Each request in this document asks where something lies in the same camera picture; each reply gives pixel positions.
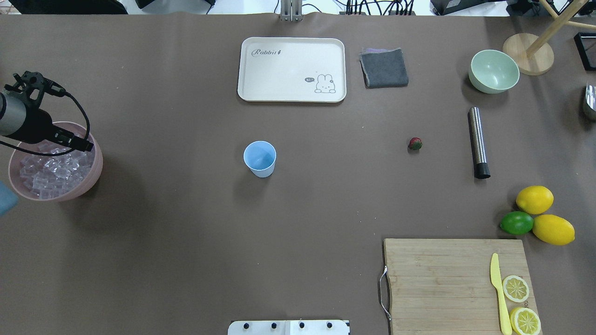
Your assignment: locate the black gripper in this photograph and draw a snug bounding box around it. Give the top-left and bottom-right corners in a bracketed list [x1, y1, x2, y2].
[4, 71, 94, 151]

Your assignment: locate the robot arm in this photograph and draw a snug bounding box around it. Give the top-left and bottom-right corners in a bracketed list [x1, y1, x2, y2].
[0, 71, 94, 153]

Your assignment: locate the pink bowl of ice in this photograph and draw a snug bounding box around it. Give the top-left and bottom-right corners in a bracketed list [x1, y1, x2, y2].
[8, 135, 103, 201]

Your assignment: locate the light blue plastic cup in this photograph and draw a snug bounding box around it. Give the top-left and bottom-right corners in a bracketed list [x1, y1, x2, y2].
[243, 141, 277, 178]

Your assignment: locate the steel ice scoop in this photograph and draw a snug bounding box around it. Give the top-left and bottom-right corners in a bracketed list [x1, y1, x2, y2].
[582, 83, 596, 122]

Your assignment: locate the cream rabbit tray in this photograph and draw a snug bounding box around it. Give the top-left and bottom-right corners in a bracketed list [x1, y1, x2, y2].
[237, 37, 347, 103]

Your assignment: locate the grey folded cloth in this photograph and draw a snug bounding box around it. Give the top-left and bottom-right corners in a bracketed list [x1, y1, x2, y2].
[359, 47, 409, 88]

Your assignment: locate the red strawberry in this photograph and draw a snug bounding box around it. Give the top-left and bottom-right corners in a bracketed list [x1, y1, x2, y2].
[408, 136, 423, 151]

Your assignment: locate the wooden cutting board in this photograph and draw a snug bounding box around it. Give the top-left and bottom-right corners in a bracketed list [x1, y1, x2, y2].
[383, 238, 532, 335]

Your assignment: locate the steel muddler black tip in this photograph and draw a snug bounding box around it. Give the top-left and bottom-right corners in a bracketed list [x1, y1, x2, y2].
[467, 106, 490, 180]

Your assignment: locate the mint green bowl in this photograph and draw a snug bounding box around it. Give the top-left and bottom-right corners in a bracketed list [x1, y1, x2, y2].
[468, 49, 520, 94]

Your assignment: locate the green lime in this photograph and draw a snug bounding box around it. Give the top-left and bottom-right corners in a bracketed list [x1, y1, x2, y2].
[500, 211, 535, 235]

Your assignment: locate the wooden glass rack stand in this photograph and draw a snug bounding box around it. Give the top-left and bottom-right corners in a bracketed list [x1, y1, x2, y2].
[502, 0, 596, 76]

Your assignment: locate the yellow lemon upper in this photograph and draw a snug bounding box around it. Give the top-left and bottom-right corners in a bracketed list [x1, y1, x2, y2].
[515, 185, 554, 215]

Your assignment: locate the yellow lemon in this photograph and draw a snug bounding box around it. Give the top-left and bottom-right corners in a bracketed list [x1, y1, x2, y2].
[532, 214, 575, 246]
[515, 185, 554, 215]

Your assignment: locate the lemon slice upper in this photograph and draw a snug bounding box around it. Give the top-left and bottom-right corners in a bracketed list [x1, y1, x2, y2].
[502, 275, 530, 303]

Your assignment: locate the lemon slice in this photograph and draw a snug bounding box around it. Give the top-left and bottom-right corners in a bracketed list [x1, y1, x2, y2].
[509, 307, 542, 335]
[502, 275, 530, 303]

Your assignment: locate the yellow plastic knife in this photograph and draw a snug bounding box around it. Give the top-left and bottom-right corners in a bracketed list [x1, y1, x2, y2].
[489, 253, 513, 335]

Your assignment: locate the lemon slice lower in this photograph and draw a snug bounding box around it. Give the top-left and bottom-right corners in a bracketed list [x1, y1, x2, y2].
[509, 307, 542, 335]

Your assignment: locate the yellow lemon lower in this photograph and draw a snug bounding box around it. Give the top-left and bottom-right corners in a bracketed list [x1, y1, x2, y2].
[532, 214, 575, 246]

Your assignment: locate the black camera cable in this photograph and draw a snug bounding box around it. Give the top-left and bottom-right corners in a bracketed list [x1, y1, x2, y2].
[0, 91, 91, 157]

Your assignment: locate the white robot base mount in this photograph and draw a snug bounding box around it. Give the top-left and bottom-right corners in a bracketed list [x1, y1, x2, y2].
[227, 319, 351, 335]

